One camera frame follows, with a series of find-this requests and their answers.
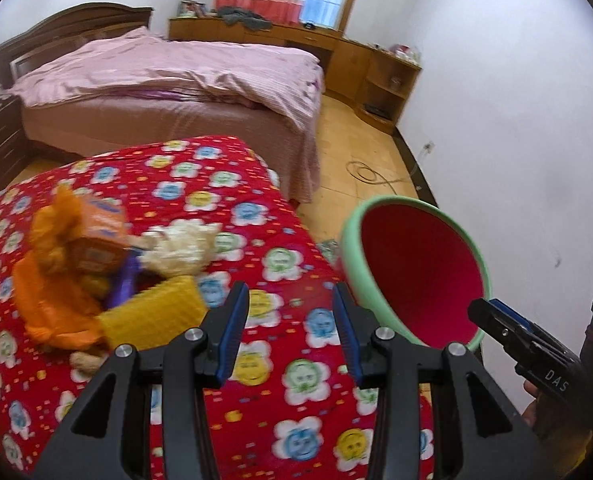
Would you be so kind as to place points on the yellow textured cloth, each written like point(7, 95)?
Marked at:
point(151, 312)

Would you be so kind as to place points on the row of books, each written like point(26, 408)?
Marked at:
point(192, 9)

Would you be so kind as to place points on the long wooden desk cabinet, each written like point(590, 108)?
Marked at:
point(346, 65)

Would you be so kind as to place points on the red flower-print tablecloth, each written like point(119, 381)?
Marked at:
point(276, 240)

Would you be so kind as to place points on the orange cardboard box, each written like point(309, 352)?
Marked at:
point(99, 240)

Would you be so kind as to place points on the small jar in shelf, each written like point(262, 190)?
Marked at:
point(395, 80)

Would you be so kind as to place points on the wooden corner shelf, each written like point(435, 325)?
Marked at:
point(391, 95)

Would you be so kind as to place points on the purple packet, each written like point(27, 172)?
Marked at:
point(122, 282)

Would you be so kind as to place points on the person's right hand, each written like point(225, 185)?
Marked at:
point(532, 402)

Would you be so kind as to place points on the dark clothes pile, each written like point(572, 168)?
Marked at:
point(244, 17)

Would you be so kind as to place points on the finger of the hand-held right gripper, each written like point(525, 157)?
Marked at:
point(511, 314)
point(494, 322)

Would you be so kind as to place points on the wooden bed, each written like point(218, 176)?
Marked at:
point(176, 122)

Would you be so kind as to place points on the white wall socket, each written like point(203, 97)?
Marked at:
point(429, 147)

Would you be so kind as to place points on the orange plush toy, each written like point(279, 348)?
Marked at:
point(46, 295)

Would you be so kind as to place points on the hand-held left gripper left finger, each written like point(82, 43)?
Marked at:
point(230, 330)

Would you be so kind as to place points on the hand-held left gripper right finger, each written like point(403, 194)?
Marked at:
point(349, 335)

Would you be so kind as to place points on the cream fluffy toy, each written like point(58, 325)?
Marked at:
point(181, 247)

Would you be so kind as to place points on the pink blanket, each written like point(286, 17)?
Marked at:
point(176, 67)

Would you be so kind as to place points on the red bin with green rim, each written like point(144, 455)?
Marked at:
point(416, 270)

